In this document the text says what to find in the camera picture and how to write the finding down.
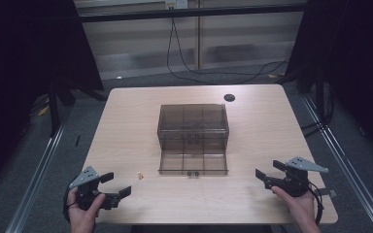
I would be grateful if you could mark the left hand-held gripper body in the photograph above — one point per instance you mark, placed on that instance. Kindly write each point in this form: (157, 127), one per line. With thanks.
(84, 178)

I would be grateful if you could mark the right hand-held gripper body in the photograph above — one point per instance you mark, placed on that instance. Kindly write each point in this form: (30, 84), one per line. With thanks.
(296, 181)

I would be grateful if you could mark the small beige object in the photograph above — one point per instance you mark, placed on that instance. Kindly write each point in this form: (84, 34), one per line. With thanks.
(140, 175)

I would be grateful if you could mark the transparent brown divided drawer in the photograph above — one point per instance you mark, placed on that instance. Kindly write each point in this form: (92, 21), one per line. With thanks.
(192, 163)

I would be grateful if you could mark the transparent brown storage box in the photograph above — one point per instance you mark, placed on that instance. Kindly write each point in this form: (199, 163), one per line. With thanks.
(192, 124)

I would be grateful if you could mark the person's right hand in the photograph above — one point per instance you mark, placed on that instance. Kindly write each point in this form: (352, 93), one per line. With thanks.
(299, 207)

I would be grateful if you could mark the person's left hand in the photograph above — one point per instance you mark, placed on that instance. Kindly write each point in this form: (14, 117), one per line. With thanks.
(83, 215)

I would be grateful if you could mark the small black floor piece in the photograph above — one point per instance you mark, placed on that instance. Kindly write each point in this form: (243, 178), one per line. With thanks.
(77, 140)

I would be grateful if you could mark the black metal stand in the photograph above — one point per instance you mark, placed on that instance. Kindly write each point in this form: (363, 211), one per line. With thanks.
(53, 110)

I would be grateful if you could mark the yellow floor tape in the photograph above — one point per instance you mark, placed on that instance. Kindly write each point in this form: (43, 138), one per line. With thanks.
(273, 76)

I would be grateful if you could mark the black curtain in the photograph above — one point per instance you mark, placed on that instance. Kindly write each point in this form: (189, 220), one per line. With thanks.
(359, 64)
(19, 64)

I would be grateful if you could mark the black horizontal bar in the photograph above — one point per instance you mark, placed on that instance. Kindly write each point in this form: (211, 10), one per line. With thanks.
(191, 13)

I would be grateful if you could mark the metal floor rail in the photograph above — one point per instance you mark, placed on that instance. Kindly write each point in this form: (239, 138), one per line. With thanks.
(346, 161)
(35, 181)

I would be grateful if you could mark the white wall socket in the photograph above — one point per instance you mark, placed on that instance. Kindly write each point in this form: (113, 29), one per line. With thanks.
(176, 4)

